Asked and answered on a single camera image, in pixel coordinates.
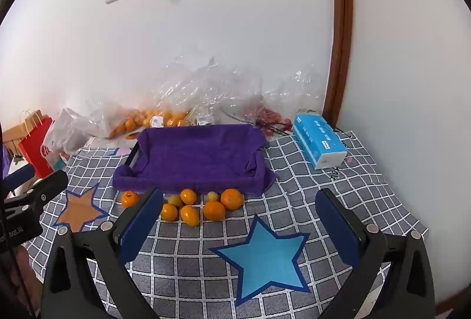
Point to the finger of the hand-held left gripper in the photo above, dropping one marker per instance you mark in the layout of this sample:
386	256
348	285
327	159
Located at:
48	190
18	176

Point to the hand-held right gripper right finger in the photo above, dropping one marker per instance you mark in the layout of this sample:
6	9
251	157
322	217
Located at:
340	230

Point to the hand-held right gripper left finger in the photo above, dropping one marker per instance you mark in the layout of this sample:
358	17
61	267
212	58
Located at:
141	227

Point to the orange mandarin with stem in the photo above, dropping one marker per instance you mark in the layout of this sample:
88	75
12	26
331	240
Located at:
130	199

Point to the small orange mandarin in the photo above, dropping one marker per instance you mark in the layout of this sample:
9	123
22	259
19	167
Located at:
188	196
231	198
169	212

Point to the yellow-green round fruit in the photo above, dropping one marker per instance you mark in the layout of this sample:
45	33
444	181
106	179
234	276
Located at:
174	200

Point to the oval orange kumquat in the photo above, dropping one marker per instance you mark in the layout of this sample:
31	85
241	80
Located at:
190	215

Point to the large smooth orange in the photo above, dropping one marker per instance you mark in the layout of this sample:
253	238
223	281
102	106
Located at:
214	210

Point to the small yellow fruit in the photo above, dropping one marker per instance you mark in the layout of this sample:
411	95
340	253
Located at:
212	196

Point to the clear bag of red fruits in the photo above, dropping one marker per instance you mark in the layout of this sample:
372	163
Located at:
268	113

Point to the person's left hand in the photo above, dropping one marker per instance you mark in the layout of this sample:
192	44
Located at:
28	267

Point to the red paper bag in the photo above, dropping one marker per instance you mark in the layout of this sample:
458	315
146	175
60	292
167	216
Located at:
35	153

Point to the brown paper bag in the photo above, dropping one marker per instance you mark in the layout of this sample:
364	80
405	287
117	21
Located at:
18	131

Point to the grey checked star blanket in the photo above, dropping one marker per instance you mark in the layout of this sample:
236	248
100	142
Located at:
184	267

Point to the white plastic bag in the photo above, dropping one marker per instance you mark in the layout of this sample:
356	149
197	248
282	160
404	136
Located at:
62	131

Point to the purple towel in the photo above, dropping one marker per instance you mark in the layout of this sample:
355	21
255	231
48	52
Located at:
198	157

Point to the pinkish plastic bag of mandarins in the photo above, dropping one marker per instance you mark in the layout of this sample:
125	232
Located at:
106	120

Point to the blue tissue pack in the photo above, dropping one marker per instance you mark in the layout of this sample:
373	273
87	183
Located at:
318	137

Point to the labelled clear bag of mandarins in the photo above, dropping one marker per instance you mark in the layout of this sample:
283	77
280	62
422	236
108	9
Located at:
165	113

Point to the brown wooden door frame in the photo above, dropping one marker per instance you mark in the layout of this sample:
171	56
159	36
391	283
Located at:
340	28

